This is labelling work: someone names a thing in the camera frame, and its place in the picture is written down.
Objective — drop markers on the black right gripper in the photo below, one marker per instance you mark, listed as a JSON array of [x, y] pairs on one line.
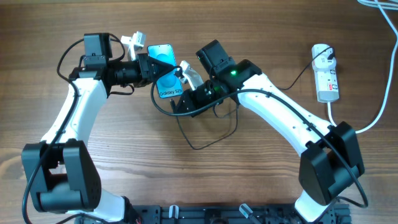
[[190, 97]]

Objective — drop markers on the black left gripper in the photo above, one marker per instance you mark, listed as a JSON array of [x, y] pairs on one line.
[[145, 63]]

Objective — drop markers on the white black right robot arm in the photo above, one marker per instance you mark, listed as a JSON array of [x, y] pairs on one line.
[[330, 157]]

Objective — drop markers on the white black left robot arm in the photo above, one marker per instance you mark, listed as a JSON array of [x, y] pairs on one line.
[[61, 176]]

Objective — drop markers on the white power strip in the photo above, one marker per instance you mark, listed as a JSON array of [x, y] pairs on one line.
[[324, 67]]

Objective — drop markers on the black mounting rail base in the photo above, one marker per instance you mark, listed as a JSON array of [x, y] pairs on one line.
[[269, 213]]

